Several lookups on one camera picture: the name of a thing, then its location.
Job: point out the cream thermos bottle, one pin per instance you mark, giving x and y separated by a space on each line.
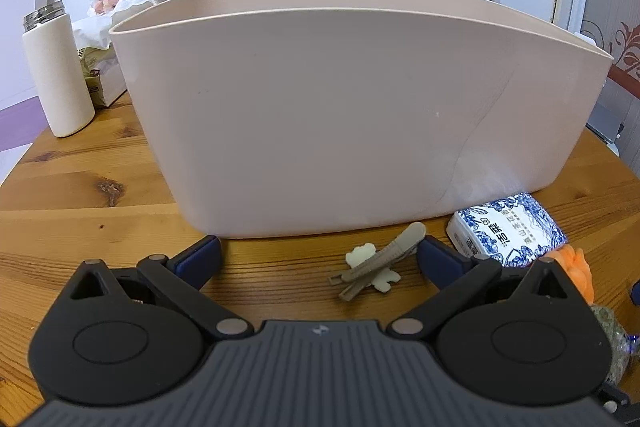
53 61

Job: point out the grey laptop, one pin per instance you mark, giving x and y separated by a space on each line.
608 128

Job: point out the orange cloth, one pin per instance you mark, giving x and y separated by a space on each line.
574 263

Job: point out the purple white headboard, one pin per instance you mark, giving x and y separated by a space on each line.
22 117

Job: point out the beige plastic storage basket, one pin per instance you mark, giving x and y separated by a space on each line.
289 117

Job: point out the blue white tissue pack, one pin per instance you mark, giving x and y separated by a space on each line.
515 231

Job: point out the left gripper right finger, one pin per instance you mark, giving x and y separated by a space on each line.
459 280

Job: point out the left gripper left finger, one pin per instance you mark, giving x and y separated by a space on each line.
178 282

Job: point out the taupe hair clips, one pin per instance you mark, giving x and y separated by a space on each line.
366 266

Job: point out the tissue box with tissue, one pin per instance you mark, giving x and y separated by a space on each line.
96 52

